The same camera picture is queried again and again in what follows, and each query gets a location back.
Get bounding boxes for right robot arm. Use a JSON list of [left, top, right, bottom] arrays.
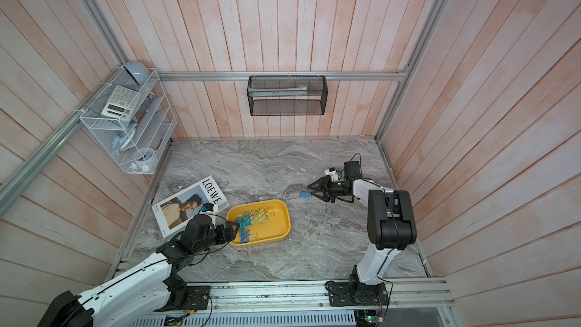
[[307, 176, 418, 292]]

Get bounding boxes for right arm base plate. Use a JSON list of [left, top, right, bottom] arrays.
[[325, 281, 390, 307]]

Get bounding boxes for yellow plastic storage box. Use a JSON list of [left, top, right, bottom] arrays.
[[227, 199, 291, 248]]

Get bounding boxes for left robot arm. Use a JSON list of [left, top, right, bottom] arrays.
[[39, 214, 240, 326]]

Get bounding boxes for white LOEWE book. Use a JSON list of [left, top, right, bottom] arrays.
[[152, 176, 228, 239]]

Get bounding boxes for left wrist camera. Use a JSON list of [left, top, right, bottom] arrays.
[[201, 203, 214, 213]]

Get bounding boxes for white calculator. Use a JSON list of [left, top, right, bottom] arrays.
[[101, 86, 139, 121]]

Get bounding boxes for white wire wall shelf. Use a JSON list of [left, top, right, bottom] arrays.
[[80, 67, 177, 175]]

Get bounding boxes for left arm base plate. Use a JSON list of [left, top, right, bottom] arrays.
[[157, 286, 210, 312]]

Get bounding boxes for black mesh wall basket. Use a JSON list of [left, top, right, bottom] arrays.
[[247, 76, 328, 117]]

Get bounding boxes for yellow binder clip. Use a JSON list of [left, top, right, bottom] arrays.
[[249, 207, 272, 225], [254, 207, 275, 223]]

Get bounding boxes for papers in mesh basket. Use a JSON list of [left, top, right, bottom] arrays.
[[248, 86, 309, 98]]

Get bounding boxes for aluminium mounting rail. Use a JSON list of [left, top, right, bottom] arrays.
[[187, 277, 455, 313]]

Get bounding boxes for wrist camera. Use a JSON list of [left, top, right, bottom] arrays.
[[201, 203, 214, 213], [325, 160, 363, 182]]

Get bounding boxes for teal binder clip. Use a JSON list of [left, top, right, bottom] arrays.
[[240, 212, 254, 228], [235, 216, 248, 230]]

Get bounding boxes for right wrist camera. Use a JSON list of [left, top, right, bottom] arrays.
[[325, 160, 363, 182]]

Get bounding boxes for blue binder clip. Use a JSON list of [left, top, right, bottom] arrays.
[[239, 229, 258, 244], [300, 190, 312, 200]]

